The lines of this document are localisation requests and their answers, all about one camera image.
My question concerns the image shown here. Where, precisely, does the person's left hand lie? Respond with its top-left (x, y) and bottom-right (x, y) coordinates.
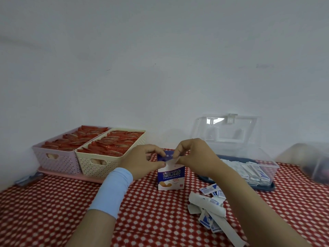
top-left (119, 144), bottom-right (167, 181)

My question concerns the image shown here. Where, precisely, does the person's right hand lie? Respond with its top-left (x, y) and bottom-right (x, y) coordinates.
top-left (173, 138), bottom-right (227, 180)

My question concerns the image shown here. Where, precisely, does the blue white cardboard box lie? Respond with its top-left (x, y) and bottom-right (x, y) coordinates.
top-left (157, 150), bottom-right (186, 191)

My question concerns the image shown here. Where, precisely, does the clear storage box blue base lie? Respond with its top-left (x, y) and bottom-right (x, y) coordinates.
top-left (191, 113), bottom-right (281, 192)

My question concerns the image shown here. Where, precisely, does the pile of bandage strips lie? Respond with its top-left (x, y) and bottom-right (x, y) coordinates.
top-left (187, 184), bottom-right (248, 247)

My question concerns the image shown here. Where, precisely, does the row of bandage stacks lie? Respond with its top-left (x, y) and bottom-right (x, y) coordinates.
top-left (220, 158), bottom-right (273, 187)

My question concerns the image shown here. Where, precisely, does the person's left forearm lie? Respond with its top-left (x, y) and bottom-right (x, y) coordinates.
top-left (65, 209), bottom-right (117, 247)

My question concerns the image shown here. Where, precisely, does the person's right forearm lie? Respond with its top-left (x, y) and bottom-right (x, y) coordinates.
top-left (207, 162), bottom-right (314, 247)

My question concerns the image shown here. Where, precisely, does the pile of red packets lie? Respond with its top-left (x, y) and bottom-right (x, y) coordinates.
top-left (77, 130), bottom-right (144, 157)
top-left (41, 125), bottom-right (110, 152)

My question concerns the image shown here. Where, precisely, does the light blue wristband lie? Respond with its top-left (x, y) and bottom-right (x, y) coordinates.
top-left (87, 167), bottom-right (134, 220)

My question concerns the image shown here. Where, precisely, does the cream perforated plastic basket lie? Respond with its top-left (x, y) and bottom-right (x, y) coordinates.
top-left (75, 128), bottom-right (146, 178)

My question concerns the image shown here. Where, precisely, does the red white checked tablecloth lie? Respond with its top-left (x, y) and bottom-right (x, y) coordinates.
top-left (0, 149), bottom-right (329, 247)

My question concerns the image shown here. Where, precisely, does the pink plastic tray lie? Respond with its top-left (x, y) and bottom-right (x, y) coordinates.
top-left (38, 166), bottom-right (135, 184)

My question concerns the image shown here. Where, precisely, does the pink perforated plastic basket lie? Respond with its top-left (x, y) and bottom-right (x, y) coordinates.
top-left (32, 127), bottom-right (112, 175)

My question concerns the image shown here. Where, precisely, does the clear plastic container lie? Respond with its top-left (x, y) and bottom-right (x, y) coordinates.
top-left (274, 142), bottom-right (329, 185)

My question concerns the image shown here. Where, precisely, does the dark grey object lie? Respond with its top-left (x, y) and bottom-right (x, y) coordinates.
top-left (14, 172), bottom-right (46, 187)

